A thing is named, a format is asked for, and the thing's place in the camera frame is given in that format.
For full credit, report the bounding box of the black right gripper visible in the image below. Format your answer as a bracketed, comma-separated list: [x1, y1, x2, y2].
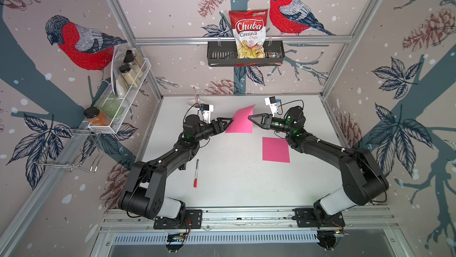
[247, 115, 293, 136]

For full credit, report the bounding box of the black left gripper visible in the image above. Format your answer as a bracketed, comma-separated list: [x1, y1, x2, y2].
[194, 118, 233, 143]

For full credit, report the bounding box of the pink square paper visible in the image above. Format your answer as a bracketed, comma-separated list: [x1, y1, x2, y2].
[262, 137, 290, 163]
[225, 105, 255, 133]

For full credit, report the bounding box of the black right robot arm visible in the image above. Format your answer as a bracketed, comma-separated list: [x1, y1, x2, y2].
[248, 106, 389, 226]

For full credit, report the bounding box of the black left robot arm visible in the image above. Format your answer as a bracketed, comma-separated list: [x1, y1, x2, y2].
[118, 114, 233, 219]

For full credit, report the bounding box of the pink pen in cup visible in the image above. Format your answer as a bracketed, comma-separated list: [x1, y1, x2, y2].
[192, 87, 201, 104]

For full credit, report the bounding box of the white cup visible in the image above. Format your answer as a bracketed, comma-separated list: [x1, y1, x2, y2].
[186, 98, 205, 106]

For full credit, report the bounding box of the red marker pen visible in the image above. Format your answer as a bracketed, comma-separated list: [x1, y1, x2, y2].
[193, 159, 199, 188]

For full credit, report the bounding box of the Chuba cassava chips bag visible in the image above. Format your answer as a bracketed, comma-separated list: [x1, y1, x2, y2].
[229, 9, 268, 59]

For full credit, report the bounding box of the beige spice bottle black cap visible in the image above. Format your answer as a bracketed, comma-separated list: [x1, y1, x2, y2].
[119, 64, 140, 88]

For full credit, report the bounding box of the green glass jar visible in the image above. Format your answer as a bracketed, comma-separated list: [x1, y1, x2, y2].
[95, 94, 124, 120]

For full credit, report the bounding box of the orange spice jar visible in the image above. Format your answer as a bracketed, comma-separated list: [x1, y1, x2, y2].
[84, 107, 111, 126]

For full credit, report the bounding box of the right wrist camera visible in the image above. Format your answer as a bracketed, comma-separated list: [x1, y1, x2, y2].
[265, 96, 281, 116]

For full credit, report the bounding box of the black wire basket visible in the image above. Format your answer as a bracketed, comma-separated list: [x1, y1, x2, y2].
[207, 41, 285, 67]

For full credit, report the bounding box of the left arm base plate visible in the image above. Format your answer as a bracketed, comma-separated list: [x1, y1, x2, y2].
[153, 209, 203, 230]

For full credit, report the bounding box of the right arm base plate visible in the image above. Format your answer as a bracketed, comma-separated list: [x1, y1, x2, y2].
[292, 207, 346, 228]

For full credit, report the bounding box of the white wire shelf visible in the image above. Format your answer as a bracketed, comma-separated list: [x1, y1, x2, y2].
[89, 44, 152, 134]

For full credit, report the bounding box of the aluminium mounting rail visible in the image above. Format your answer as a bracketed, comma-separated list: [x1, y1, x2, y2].
[99, 205, 399, 234]

